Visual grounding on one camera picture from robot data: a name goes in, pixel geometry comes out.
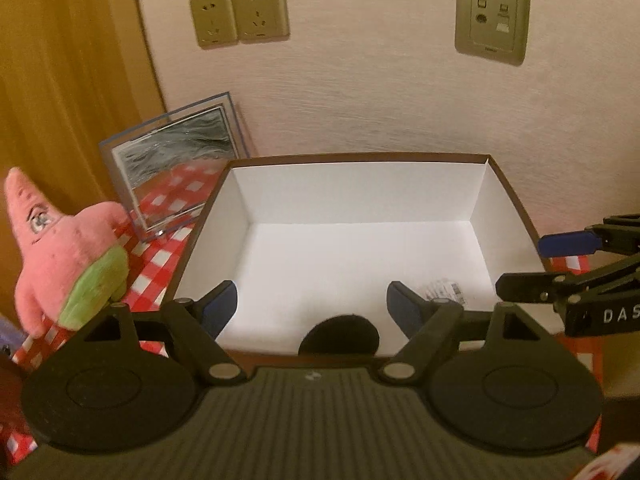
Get wooden door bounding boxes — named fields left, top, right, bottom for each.
left=0, top=0, right=167, bottom=321

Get network wall socket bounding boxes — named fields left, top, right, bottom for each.
left=454, top=0, right=530, bottom=66

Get framed picture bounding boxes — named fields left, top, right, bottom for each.
left=100, top=92, right=252, bottom=242

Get pink Patrick star plush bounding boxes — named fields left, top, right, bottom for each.
left=4, top=167, right=129, bottom=338

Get black round powder puff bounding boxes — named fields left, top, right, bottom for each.
left=298, top=314, right=380, bottom=356

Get brown cardboard box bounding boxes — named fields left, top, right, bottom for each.
left=166, top=153, right=548, bottom=356

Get double wall socket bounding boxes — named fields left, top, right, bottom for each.
left=190, top=0, right=291, bottom=49

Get cotton swabs plastic pack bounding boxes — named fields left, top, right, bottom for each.
left=425, top=278, right=466, bottom=306

